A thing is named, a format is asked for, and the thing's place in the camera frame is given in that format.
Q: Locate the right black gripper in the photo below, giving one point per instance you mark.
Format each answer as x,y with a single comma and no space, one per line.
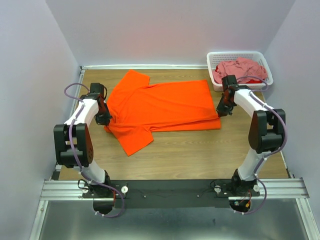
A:
222,112

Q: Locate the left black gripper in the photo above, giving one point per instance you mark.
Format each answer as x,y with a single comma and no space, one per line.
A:
104,120

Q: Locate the orange t shirt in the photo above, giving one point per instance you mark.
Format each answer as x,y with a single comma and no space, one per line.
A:
139,108

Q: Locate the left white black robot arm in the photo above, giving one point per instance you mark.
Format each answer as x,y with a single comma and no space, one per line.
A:
72,141

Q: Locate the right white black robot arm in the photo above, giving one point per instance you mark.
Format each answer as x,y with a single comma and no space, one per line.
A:
267,135

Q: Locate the red t shirt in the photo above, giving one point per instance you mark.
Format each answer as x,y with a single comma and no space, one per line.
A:
252,81

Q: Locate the pink t shirt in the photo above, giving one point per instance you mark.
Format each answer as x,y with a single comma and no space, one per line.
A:
241,68

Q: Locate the white plastic basket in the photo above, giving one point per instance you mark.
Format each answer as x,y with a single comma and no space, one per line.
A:
214,58

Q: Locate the aluminium front rail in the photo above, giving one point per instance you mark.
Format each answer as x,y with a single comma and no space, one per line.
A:
278,188

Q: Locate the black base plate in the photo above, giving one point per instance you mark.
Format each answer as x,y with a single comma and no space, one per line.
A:
170,194

